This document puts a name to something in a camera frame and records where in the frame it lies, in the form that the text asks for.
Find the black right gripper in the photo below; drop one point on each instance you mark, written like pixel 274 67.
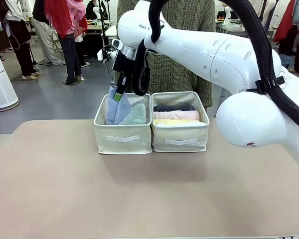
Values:
pixel 122 63

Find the blue towel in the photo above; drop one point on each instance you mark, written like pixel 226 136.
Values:
pixel 112 112

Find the light teal towel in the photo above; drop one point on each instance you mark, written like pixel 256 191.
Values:
pixel 135 115

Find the dark grey towel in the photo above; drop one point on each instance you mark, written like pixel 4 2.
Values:
pixel 169 107

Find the pink towel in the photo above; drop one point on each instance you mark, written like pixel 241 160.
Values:
pixel 172 115

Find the yellow towel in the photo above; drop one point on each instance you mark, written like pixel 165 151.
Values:
pixel 169 122

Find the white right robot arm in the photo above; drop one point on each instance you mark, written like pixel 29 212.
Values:
pixel 201 54

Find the beige fabric storage bin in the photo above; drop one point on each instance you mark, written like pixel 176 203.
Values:
pixel 122 139
pixel 179 139

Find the person in green knit sweater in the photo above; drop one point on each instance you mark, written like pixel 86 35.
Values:
pixel 174 74

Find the white background desk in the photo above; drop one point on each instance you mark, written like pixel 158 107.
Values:
pixel 112 31

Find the background person red scarf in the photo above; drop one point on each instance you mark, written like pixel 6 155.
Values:
pixel 69 49

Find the background person beige trousers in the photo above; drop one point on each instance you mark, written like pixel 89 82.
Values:
pixel 46 42

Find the background person in black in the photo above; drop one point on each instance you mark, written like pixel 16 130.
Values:
pixel 22 49

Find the white air purifier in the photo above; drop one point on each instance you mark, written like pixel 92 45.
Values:
pixel 2 82

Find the red hanging garment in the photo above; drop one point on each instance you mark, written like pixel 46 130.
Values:
pixel 285 22

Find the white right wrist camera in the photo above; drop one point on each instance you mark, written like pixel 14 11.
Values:
pixel 101 54

